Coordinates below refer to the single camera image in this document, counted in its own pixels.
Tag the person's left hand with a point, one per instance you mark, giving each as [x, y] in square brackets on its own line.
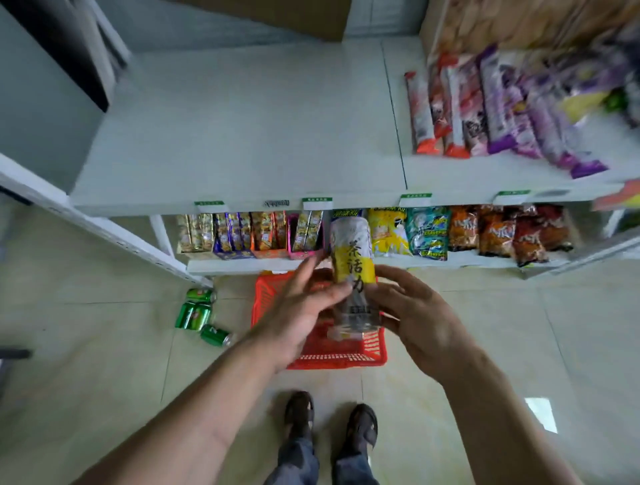
[287, 325]

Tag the person's right hand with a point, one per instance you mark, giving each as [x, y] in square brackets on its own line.
[425, 327]

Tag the person's right thumb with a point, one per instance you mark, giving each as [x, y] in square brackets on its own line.
[382, 305]

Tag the person's left thumb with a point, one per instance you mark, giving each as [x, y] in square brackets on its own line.
[334, 295]

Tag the clear bottle with yellow label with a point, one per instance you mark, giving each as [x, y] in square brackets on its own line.
[352, 255]

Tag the person's left forearm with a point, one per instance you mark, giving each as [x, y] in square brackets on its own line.
[200, 419]

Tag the person's right forearm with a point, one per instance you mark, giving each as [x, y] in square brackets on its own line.
[500, 424]

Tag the red plastic shopping basket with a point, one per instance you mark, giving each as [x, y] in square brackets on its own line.
[345, 352]

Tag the pink display box of snacks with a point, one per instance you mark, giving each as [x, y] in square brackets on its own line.
[306, 232]

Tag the yellow snack packet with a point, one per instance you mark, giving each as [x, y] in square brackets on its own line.
[387, 232]

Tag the teal snack packet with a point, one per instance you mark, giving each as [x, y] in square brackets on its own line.
[427, 232]

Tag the orange display box of snacks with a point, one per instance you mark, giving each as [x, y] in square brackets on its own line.
[269, 232]

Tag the green and white price label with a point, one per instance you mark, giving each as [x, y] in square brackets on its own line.
[317, 203]
[415, 200]
[210, 206]
[512, 197]

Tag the red-brown snack packet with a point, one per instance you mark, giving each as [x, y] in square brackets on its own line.
[463, 229]
[496, 232]
[530, 242]
[555, 227]

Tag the blue display box of snacks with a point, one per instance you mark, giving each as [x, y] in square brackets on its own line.
[232, 235]

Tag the green drink can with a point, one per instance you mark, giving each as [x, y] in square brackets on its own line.
[201, 296]
[202, 318]
[185, 316]
[216, 336]

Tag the person's left shoe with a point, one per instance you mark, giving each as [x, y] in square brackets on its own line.
[299, 414]

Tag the person's shoe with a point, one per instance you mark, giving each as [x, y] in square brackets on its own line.
[299, 414]
[361, 429]

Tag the person's right shoe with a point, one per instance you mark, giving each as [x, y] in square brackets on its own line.
[361, 429]

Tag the beige display box of snacks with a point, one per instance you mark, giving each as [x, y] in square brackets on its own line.
[196, 233]

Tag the person's right leg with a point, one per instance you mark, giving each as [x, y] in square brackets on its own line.
[352, 472]

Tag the person's leg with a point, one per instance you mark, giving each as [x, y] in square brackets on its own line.
[352, 472]
[295, 462]

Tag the person's left leg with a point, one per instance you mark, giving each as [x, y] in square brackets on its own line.
[295, 462]

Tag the white metal shelf unit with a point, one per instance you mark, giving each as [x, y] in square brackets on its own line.
[240, 130]

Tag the row of long snack packets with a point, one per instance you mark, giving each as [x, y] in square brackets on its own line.
[500, 105]

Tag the red and yellow packet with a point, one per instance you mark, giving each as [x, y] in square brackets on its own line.
[620, 196]

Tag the brown cardboard box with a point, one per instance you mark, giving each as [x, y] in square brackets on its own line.
[270, 17]

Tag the pile of beige snack bags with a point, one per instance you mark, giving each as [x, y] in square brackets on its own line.
[510, 22]

